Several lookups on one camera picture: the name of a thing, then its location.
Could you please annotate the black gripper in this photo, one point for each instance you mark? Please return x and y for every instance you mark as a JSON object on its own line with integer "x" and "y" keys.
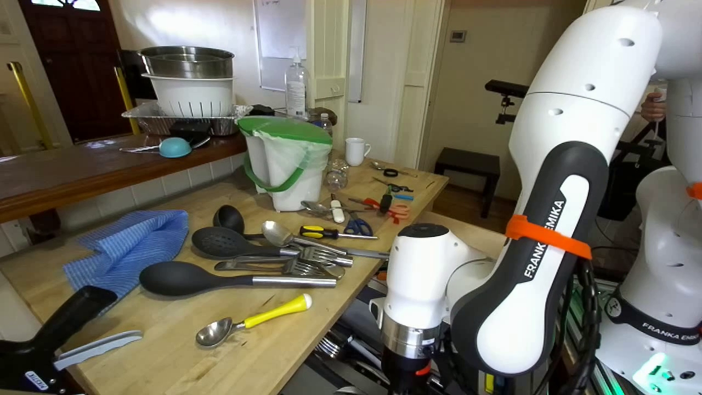
{"x": 406, "y": 375}

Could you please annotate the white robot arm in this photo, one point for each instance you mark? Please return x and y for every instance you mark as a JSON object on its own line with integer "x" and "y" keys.
{"x": 448, "y": 316}

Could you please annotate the orange scissors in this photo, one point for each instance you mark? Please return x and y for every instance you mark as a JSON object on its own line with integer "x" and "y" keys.
{"x": 385, "y": 207}

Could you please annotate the yellow black screwdriver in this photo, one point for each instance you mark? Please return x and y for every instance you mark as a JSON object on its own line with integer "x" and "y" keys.
{"x": 329, "y": 234}

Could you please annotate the lying plastic water bottle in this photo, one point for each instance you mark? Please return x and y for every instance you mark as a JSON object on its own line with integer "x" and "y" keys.
{"x": 337, "y": 174}

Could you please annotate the black slotted spoon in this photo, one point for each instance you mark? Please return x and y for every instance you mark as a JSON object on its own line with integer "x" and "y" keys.
{"x": 231, "y": 244}

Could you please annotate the white ceramic mug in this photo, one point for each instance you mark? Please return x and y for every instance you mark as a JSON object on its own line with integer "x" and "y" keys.
{"x": 355, "y": 149}

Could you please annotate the green lidded compost bin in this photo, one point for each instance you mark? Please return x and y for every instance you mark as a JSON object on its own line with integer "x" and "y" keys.
{"x": 286, "y": 158}

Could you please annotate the black nylon ladle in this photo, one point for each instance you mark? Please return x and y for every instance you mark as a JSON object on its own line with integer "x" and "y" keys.
{"x": 187, "y": 279}

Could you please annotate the blue cloth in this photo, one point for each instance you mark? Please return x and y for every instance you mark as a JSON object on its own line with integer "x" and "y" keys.
{"x": 126, "y": 246}

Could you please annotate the upright plastic water bottle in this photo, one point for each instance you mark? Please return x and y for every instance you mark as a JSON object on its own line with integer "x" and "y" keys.
{"x": 297, "y": 90}

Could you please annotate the white dish rack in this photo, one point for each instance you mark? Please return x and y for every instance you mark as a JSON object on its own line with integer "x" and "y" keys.
{"x": 177, "y": 97}

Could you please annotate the steel mixing bowl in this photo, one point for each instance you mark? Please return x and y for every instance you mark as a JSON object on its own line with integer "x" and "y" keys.
{"x": 190, "y": 62}

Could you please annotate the white handled peeler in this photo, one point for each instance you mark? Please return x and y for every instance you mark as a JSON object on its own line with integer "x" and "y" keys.
{"x": 337, "y": 211}

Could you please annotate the yellow handled ice cream scoop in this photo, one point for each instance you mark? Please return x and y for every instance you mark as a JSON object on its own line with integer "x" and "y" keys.
{"x": 215, "y": 332}

